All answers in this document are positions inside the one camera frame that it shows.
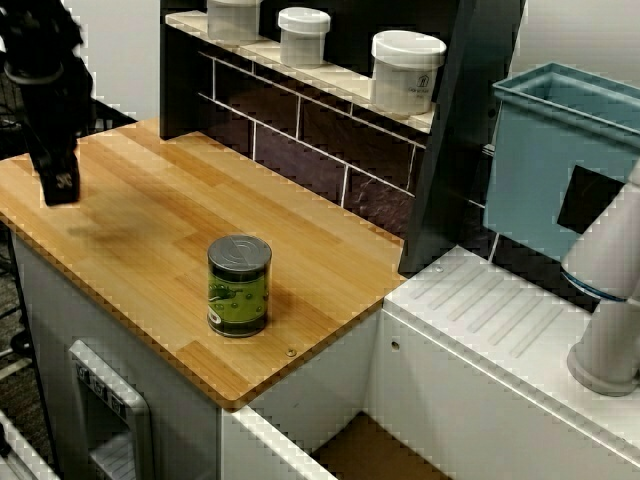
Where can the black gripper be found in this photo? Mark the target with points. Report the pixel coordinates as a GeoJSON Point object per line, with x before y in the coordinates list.
{"type": "Point", "coordinates": [52, 115]}

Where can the white toy sink unit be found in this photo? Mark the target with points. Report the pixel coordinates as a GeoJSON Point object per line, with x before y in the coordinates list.
{"type": "Point", "coordinates": [475, 360]}

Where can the green labelled tin can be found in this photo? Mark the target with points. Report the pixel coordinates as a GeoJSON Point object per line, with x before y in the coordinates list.
{"type": "Point", "coordinates": [239, 295]}

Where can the grey dispenser panel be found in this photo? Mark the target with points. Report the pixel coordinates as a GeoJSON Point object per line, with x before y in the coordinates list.
{"type": "Point", "coordinates": [112, 405]}

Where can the white toy kitchen cabinet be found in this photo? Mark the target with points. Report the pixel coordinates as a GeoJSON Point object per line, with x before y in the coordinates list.
{"type": "Point", "coordinates": [165, 395]}

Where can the translucent white jar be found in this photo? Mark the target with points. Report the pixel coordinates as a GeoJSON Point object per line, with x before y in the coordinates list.
{"type": "Point", "coordinates": [234, 20]}

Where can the dark tiled backsplash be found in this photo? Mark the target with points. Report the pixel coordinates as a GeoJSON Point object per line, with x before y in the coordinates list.
{"type": "Point", "coordinates": [300, 140]}

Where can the small white lidded jar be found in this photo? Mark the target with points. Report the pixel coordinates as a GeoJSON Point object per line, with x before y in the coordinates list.
{"type": "Point", "coordinates": [304, 40]}

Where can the large white lidded jar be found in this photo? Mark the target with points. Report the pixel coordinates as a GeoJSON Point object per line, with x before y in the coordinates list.
{"type": "Point", "coordinates": [407, 75]}

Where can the blue plastic bin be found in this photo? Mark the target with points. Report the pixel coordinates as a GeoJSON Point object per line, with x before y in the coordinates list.
{"type": "Point", "coordinates": [540, 165]}

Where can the grey toy faucet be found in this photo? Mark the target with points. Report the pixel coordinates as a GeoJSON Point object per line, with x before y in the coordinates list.
{"type": "Point", "coordinates": [607, 280]}

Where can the white ridged rail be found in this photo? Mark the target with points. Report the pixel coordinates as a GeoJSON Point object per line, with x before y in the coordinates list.
{"type": "Point", "coordinates": [22, 450]}

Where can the cream wall shelf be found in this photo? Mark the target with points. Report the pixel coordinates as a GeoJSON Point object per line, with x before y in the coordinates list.
{"type": "Point", "coordinates": [320, 75]}

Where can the dark grey kitchen back frame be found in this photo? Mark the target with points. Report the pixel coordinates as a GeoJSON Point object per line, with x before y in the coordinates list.
{"type": "Point", "coordinates": [465, 125]}

